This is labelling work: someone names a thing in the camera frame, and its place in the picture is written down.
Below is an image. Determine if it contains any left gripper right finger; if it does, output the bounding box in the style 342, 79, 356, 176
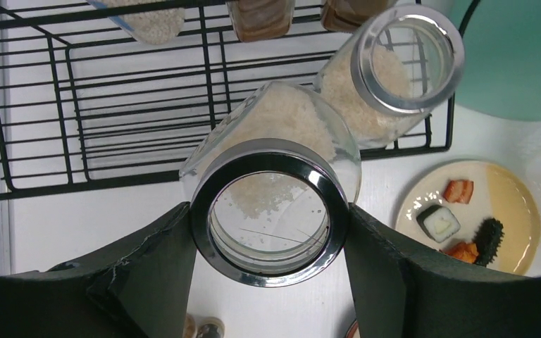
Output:
344, 205, 541, 337

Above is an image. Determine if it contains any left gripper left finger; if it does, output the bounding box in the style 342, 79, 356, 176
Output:
0, 202, 196, 337

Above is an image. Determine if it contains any glass rice jar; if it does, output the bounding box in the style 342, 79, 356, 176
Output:
178, 81, 361, 287
313, 4, 465, 149

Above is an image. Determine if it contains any silver lid bead jar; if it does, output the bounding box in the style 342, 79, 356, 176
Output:
108, 8, 185, 45

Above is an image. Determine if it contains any pink cap spice jar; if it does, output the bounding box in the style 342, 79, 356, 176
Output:
182, 314, 197, 338

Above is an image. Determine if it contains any black cap spice jar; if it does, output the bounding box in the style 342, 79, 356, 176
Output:
196, 317, 225, 338

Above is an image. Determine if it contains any red rimmed plate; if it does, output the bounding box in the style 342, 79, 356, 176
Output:
344, 320, 361, 338

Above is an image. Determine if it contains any sushi roll piece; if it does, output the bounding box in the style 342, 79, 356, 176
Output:
416, 204, 461, 243

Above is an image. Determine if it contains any fried chicken wing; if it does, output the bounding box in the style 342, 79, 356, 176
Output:
443, 242, 479, 264

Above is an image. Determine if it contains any black spiky sea cucumber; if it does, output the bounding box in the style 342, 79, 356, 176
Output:
473, 218, 504, 267

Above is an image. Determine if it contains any small orange food piece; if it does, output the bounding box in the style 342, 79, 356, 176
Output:
442, 180, 474, 204

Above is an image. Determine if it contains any cream floral plate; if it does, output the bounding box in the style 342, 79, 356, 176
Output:
393, 161, 541, 275

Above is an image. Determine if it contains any green trash bin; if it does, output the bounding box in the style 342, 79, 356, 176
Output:
456, 1, 541, 121

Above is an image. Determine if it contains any black wire rack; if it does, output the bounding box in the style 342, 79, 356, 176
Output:
0, 0, 481, 202

